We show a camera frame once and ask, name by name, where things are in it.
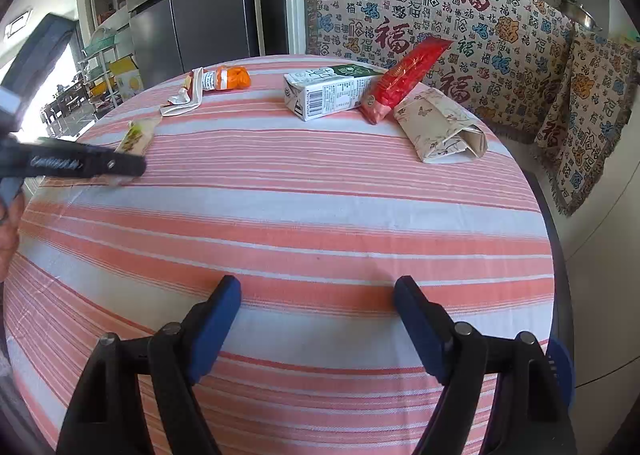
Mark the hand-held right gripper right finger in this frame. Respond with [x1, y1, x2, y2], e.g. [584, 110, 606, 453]
[393, 276, 578, 455]

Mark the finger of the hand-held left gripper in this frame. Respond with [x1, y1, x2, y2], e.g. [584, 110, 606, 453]
[0, 135, 147, 180]

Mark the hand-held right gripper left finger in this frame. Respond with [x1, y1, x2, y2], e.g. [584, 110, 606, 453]
[56, 275, 242, 455]

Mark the yellowish snack wrapper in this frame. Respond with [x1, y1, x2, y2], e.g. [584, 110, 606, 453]
[114, 116, 163, 156]

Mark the orange and white wrapper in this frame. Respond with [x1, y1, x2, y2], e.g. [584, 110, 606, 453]
[202, 66, 251, 92]

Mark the beige paper bag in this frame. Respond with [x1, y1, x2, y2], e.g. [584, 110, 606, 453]
[393, 87, 488, 166]

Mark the green and white milk carton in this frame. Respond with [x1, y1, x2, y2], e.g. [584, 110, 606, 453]
[283, 64, 386, 122]

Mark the red snack packet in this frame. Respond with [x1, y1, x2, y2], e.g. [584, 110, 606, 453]
[361, 37, 454, 126]

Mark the dark wooden dining furniture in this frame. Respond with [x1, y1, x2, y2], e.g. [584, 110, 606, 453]
[40, 80, 96, 126]

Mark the white storage rack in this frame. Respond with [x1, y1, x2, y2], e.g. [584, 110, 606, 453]
[80, 27, 126, 108]

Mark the yellow and white cardboard box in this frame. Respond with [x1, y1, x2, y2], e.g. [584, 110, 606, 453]
[110, 57, 146, 98]

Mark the pink striped tablecloth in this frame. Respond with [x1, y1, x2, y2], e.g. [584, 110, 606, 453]
[2, 55, 556, 455]

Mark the grey refrigerator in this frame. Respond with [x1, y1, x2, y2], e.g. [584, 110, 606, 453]
[122, 0, 261, 88]

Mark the small printed cloth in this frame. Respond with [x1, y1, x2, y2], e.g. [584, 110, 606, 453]
[532, 27, 640, 216]

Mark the large printed cloth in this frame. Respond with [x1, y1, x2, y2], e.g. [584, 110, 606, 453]
[301, 0, 576, 143]

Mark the steel pot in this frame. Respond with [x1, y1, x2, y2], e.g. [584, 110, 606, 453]
[555, 0, 603, 33]

